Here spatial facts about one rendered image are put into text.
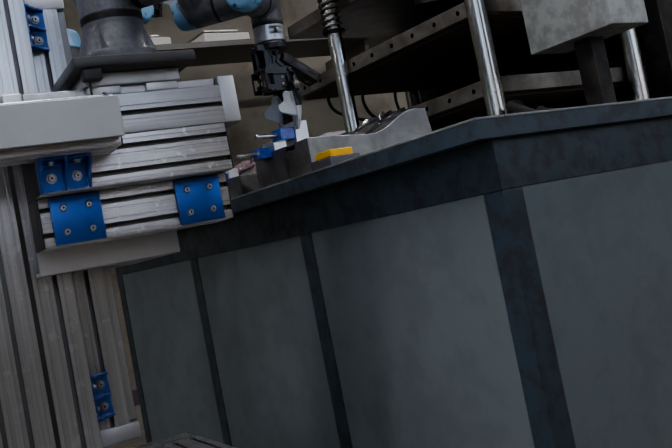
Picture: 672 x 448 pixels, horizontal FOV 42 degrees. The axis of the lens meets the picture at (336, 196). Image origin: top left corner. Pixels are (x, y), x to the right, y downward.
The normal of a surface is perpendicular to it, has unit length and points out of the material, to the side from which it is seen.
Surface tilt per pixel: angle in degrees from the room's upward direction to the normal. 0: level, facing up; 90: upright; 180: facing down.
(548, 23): 90
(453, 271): 90
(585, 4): 90
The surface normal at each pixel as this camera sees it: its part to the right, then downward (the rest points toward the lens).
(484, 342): -0.82, 0.13
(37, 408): 0.46, -0.14
